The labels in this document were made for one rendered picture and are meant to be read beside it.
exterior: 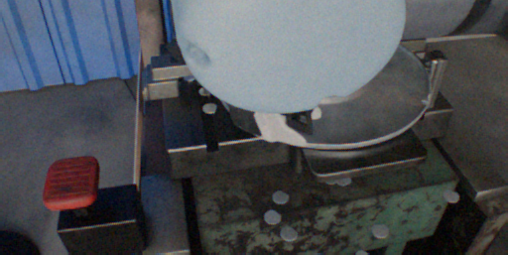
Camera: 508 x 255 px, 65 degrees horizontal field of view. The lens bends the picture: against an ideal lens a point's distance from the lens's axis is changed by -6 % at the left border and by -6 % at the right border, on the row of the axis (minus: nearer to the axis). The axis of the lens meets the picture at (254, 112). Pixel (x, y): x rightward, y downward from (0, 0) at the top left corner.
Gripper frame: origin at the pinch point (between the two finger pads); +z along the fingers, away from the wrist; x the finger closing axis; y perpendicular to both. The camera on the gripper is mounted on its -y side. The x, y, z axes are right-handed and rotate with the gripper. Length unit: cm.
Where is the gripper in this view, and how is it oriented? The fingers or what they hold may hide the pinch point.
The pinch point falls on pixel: (271, 128)
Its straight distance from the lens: 47.1
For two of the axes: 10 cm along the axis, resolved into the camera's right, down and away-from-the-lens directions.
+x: 4.9, -7.6, 4.3
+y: 8.6, 3.2, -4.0
